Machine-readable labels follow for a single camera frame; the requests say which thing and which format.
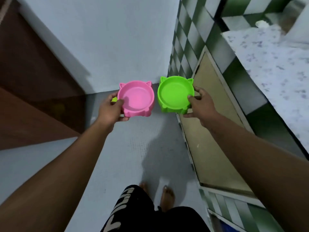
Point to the yellow-green double pet bowl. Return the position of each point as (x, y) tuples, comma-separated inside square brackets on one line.
[(114, 99)]

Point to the person's left foot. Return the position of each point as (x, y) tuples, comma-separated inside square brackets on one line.
[(144, 188)]

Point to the green cat bowl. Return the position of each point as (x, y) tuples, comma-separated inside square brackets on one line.
[(175, 92)]

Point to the white floral cloth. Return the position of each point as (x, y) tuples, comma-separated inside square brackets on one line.
[(277, 70)]

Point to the black shorts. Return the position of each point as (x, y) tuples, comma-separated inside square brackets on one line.
[(135, 210)]

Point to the white pillow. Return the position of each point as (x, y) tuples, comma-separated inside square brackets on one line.
[(299, 28)]

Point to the person's right forearm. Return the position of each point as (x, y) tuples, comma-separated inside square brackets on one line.
[(260, 166)]

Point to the checkered tiled counter base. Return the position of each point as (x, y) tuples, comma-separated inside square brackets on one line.
[(236, 77)]

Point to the white crumpled tissue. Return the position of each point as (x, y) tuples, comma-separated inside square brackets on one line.
[(262, 23)]

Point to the person's right hand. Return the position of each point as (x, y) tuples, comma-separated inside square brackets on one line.
[(202, 108)]

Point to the pink cat-ear bowl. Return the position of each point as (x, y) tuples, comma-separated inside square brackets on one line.
[(137, 96)]

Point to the person's right foot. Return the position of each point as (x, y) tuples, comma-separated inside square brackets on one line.
[(167, 198)]

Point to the person's left forearm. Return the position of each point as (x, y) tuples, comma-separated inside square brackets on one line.
[(53, 178)]

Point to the person's left hand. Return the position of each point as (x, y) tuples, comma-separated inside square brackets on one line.
[(108, 113)]

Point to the person's foot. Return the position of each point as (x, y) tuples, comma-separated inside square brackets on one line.
[(144, 188), (167, 198)]

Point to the brown wooden cabinet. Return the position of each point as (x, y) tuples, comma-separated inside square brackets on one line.
[(36, 106)]

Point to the beige cupboard door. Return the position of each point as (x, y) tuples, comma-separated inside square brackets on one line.
[(207, 154)]

